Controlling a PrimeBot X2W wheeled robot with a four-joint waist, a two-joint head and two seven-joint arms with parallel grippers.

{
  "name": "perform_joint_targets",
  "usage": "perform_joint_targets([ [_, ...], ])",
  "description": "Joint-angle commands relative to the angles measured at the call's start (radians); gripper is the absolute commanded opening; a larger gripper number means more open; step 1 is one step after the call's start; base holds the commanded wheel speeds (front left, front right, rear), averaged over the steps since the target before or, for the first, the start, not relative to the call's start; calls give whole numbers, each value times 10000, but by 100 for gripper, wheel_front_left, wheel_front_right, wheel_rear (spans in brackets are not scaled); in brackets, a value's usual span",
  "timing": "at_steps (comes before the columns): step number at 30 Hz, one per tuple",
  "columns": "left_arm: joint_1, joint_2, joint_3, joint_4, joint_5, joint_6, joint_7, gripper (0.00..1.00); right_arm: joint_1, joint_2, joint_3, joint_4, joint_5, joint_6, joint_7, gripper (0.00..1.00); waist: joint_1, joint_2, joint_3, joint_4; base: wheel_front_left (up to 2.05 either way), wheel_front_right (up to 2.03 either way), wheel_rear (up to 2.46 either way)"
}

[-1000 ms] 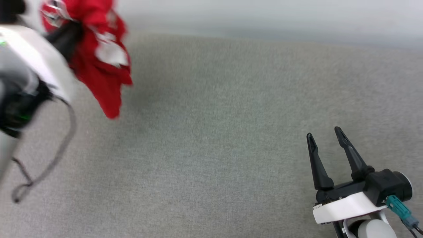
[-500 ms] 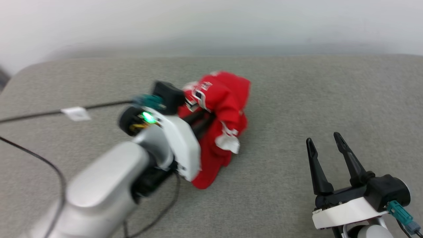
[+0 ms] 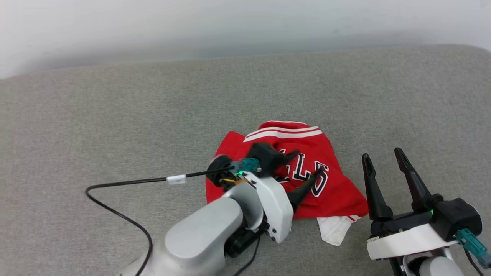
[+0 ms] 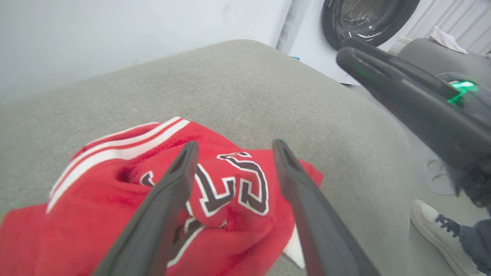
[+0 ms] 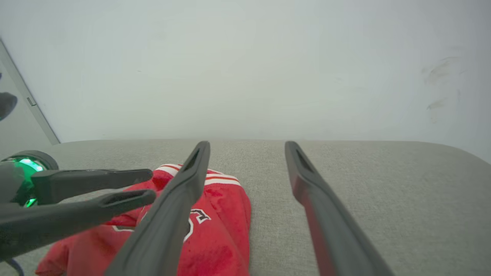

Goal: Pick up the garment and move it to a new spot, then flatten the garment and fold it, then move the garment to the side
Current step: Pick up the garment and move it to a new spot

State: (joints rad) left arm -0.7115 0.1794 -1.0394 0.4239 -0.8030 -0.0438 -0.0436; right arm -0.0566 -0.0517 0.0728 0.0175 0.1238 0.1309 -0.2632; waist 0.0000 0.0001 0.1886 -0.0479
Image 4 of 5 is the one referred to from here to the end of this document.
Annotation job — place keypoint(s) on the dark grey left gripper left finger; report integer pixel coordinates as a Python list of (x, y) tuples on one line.
[(153, 218)]

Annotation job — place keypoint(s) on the white crumpled cloth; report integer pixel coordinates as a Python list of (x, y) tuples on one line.
[(447, 40)]

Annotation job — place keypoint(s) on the white sneaker black laces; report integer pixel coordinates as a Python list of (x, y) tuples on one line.
[(433, 230)]

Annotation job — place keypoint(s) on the white washing machine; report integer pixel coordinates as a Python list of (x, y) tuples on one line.
[(307, 42)]

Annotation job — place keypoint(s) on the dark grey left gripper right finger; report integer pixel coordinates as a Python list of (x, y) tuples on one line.
[(318, 230)]

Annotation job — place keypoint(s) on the grey trouser leg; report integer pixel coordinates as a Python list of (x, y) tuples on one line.
[(475, 241)]

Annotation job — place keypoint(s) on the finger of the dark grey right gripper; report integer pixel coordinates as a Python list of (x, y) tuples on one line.
[(406, 69), (414, 103)]

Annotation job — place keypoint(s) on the pale grey slipper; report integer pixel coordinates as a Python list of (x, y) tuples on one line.
[(441, 178)]

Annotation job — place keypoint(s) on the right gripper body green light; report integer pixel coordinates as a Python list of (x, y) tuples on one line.
[(479, 134)]

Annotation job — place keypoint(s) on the red basketball jersey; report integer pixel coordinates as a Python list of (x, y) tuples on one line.
[(96, 214)]

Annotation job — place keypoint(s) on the round dark washing machine door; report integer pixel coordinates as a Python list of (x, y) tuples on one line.
[(368, 19)]

